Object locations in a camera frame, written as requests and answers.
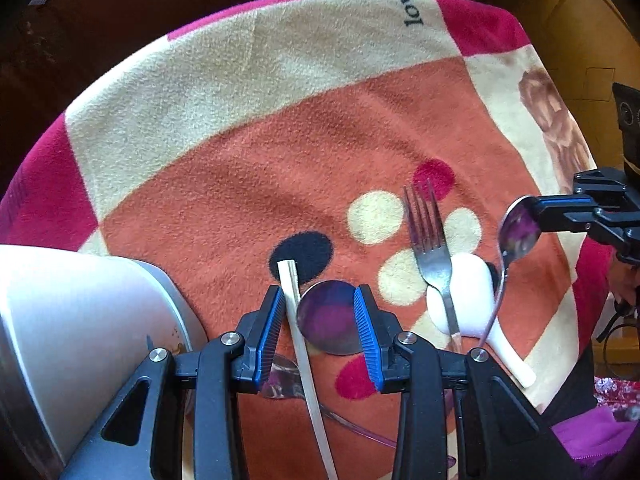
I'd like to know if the steel spoon purple sheen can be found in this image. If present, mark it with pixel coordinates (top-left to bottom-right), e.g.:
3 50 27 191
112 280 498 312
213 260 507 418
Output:
480 195 541 347

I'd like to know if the white ceramic spoon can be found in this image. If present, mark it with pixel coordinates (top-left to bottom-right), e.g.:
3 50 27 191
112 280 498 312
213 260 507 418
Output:
450 252 536 388

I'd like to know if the white steel utensil canister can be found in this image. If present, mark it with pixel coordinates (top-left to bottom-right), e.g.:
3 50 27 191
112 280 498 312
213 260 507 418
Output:
1 245 207 479

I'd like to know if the steel fork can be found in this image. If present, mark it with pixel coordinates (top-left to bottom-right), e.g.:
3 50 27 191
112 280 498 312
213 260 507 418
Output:
402 181 462 353

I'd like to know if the pale bamboo chopstick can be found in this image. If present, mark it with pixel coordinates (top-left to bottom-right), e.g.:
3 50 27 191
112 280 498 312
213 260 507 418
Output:
277 260 338 480

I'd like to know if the magenta sleeve right forearm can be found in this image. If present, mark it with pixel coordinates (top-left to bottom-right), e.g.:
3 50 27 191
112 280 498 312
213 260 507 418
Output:
551 406 639 466

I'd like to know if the person's right hand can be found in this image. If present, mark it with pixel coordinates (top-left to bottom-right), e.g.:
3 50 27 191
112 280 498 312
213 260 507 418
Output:
608 255 640 306

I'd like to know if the wooden door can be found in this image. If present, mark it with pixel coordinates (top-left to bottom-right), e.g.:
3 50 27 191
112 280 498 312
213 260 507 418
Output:
519 0 640 181

